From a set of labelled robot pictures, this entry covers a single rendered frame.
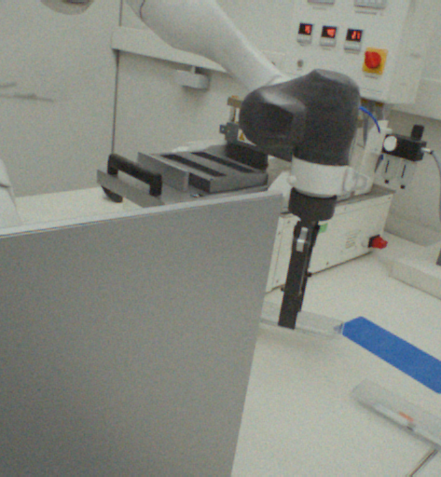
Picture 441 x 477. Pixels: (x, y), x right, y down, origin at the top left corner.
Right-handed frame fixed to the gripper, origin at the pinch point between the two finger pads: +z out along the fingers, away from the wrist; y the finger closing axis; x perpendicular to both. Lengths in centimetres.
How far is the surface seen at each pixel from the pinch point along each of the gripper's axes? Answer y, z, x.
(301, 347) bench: -0.2, 8.5, 3.1
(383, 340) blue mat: -10.6, 8.7, 17.4
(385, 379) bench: 2.3, 8.7, 18.0
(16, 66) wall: -108, -18, -140
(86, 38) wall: -137, -31, -125
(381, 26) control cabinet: -49, -47, 3
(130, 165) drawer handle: -2.8, -17.6, -33.6
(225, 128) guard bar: -39, -20, -27
